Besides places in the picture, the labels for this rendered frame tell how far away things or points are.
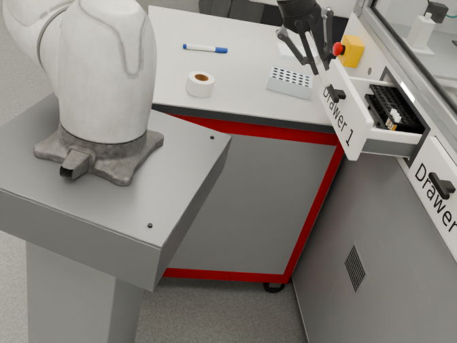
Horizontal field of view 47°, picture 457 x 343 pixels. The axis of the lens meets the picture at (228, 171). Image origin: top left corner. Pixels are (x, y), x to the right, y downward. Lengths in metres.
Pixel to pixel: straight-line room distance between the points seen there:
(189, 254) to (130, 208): 0.87
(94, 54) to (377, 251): 0.86
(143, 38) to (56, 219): 0.32
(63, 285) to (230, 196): 0.61
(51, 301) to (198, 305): 0.76
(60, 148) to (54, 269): 0.28
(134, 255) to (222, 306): 1.06
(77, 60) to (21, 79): 2.03
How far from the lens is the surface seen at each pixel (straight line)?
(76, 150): 0.93
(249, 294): 1.94
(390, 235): 1.34
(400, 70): 1.39
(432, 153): 1.19
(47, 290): 1.20
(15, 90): 2.80
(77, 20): 0.87
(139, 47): 0.86
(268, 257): 1.78
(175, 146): 1.04
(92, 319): 1.19
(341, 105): 1.29
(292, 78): 1.54
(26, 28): 1.02
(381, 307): 1.37
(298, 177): 1.56
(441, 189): 1.09
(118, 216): 0.86
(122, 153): 0.93
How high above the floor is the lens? 1.45
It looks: 37 degrees down
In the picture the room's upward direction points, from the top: 15 degrees clockwise
